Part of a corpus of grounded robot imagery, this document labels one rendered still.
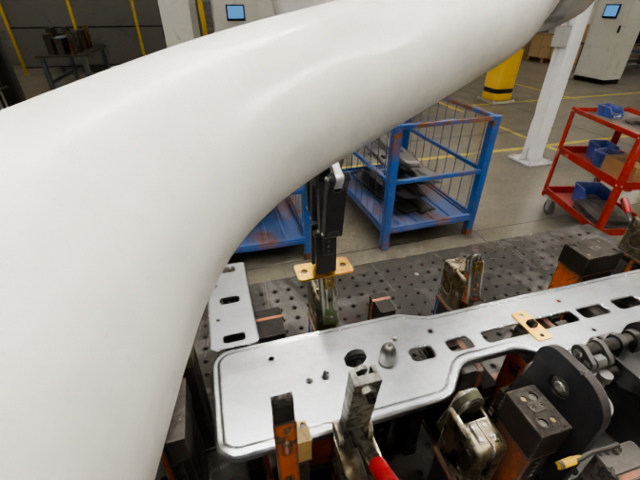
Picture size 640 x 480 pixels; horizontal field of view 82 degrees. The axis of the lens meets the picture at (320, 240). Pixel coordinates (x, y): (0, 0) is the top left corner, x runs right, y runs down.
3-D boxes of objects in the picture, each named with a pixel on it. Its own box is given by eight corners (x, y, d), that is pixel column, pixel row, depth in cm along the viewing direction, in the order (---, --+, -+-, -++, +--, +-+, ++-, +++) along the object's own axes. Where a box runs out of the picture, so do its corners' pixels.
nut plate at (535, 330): (510, 314, 83) (511, 310, 82) (524, 310, 84) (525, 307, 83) (538, 342, 76) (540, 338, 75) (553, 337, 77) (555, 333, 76)
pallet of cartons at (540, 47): (576, 64, 1125) (594, 11, 1051) (557, 65, 1102) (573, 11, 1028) (545, 59, 1220) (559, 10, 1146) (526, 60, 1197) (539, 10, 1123)
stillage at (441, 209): (330, 187, 375) (332, 88, 324) (401, 178, 395) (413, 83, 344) (381, 251, 279) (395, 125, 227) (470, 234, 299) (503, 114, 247)
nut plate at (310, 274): (346, 257, 58) (346, 251, 57) (354, 271, 54) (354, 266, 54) (292, 267, 56) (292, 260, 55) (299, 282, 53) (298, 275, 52)
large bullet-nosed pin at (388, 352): (390, 358, 74) (393, 335, 71) (396, 371, 72) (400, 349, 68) (375, 362, 74) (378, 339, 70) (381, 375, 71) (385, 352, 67)
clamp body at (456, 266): (441, 342, 115) (465, 250, 96) (464, 373, 105) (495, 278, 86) (414, 348, 113) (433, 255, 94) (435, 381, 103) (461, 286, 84)
